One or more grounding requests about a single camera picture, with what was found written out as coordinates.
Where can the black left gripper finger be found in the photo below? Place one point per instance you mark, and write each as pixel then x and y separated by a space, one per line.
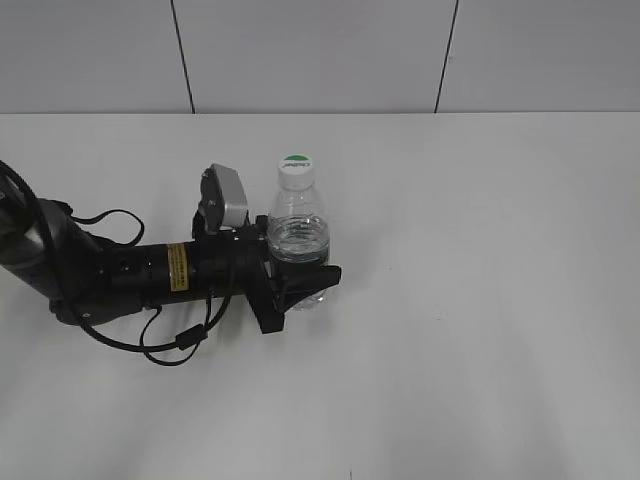
pixel 305 289

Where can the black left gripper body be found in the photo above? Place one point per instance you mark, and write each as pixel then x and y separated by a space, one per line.
pixel 233 262

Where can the clear Cestbon water bottle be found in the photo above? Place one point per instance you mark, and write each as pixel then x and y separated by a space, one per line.
pixel 298 231

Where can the white green bottle cap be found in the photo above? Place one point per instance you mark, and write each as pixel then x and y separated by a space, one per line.
pixel 296 172

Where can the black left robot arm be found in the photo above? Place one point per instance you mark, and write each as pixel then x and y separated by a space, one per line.
pixel 93 279

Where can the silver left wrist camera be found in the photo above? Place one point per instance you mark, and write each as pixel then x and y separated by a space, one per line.
pixel 223 200

